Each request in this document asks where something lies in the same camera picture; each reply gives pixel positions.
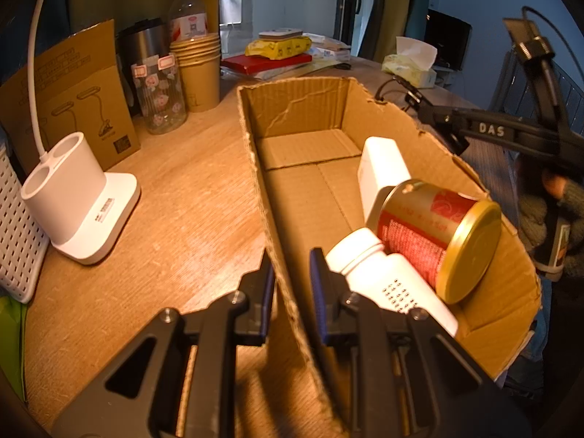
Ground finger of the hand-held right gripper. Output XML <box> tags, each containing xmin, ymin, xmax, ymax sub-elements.
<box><xmin>438</xmin><ymin>119</ymin><xmax>470</xmax><ymax>157</ymax></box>
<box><xmin>417</xmin><ymin>99</ymin><xmax>461</xmax><ymax>125</ymax></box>

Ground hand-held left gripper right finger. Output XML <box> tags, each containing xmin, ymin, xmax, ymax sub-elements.
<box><xmin>309</xmin><ymin>247</ymin><xmax>532</xmax><ymax>438</ymax></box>

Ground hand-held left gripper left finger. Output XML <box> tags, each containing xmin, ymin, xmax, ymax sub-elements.
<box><xmin>52</xmin><ymin>249</ymin><xmax>279</xmax><ymax>438</ymax></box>

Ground black strap with clip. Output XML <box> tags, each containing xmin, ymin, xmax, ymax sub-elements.
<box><xmin>375</xmin><ymin>75</ymin><xmax>423</xmax><ymax>105</ymax></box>

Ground white pill bottle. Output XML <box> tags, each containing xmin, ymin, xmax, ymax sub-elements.
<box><xmin>325</xmin><ymin>227</ymin><xmax>459</xmax><ymax>338</ymax></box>

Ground white rectangular box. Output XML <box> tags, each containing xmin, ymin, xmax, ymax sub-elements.
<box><xmin>357</xmin><ymin>137</ymin><xmax>411</xmax><ymax>229</ymax></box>

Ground red can with gold lid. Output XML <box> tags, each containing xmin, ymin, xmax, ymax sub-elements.
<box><xmin>376</xmin><ymin>179</ymin><xmax>503</xmax><ymax>306</ymax></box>

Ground brown cardboard box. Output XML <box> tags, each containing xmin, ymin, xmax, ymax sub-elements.
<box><xmin>236</xmin><ymin>77</ymin><xmax>543</xmax><ymax>438</ymax></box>

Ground person's right hand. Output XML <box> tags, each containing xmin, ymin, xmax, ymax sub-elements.
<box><xmin>518</xmin><ymin>169</ymin><xmax>571</xmax><ymax>265</ymax></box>

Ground pale yellow tissue pack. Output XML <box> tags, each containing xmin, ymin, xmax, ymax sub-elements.
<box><xmin>381</xmin><ymin>36</ymin><xmax>438</xmax><ymax>88</ymax></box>

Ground grey bed headboard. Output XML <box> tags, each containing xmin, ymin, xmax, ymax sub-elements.
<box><xmin>490</xmin><ymin>48</ymin><xmax>584</xmax><ymax>133</ymax></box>

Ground black television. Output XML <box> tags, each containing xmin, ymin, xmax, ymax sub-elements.
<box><xmin>426</xmin><ymin>9</ymin><xmax>473</xmax><ymax>71</ymax></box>

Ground teal curtain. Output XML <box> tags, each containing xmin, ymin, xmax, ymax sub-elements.
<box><xmin>401</xmin><ymin>0</ymin><xmax>432</xmax><ymax>62</ymax></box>

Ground white paper packets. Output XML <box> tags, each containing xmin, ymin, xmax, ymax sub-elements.
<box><xmin>303</xmin><ymin>34</ymin><xmax>352</xmax><ymax>62</ymax></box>

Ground yellow snack packet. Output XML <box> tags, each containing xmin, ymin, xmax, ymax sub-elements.
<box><xmin>245</xmin><ymin>36</ymin><xmax>313</xmax><ymax>61</ymax></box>

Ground grey flat case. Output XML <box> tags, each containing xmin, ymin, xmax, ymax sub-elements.
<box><xmin>258</xmin><ymin>28</ymin><xmax>303</xmax><ymax>41</ymax></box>

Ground red book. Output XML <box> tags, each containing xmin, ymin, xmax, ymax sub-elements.
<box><xmin>221</xmin><ymin>52</ymin><xmax>313</xmax><ymax>76</ymax></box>

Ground person's blue jeans leg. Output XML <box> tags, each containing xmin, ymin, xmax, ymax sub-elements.
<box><xmin>502</xmin><ymin>278</ymin><xmax>555</xmax><ymax>395</ymax></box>

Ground white desk lamp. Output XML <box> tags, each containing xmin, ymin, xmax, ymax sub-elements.
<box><xmin>20</xmin><ymin>0</ymin><xmax>141</xmax><ymax>265</ymax></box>

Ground floral glass jar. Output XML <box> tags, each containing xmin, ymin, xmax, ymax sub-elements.
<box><xmin>131</xmin><ymin>53</ymin><xmax>188</xmax><ymax>135</ymax></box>

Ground stack of brown paper cups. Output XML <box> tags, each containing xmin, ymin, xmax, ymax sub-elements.
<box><xmin>170</xmin><ymin>33</ymin><xmax>222</xmax><ymax>113</ymax></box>

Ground white perforated plastic basket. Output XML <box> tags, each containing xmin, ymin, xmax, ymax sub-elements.
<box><xmin>0</xmin><ymin>146</ymin><xmax>50</xmax><ymax>304</ymax></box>

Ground green box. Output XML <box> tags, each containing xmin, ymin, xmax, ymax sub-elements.
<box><xmin>0</xmin><ymin>294</ymin><xmax>28</xmax><ymax>402</ymax></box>

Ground clear plastic water bottle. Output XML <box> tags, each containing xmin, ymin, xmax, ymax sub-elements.
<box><xmin>168</xmin><ymin>0</ymin><xmax>208</xmax><ymax>43</ymax></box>

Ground brown cardboard lamp packaging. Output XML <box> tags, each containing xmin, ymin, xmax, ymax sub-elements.
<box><xmin>0</xmin><ymin>19</ymin><xmax>141</xmax><ymax>172</ymax></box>

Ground steel kettle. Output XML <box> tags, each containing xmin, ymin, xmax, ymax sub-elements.
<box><xmin>115</xmin><ymin>18</ymin><xmax>170</xmax><ymax>117</ymax></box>

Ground black sliding door frame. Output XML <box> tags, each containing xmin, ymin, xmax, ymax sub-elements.
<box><xmin>335</xmin><ymin>0</ymin><xmax>366</xmax><ymax>44</ymax></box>

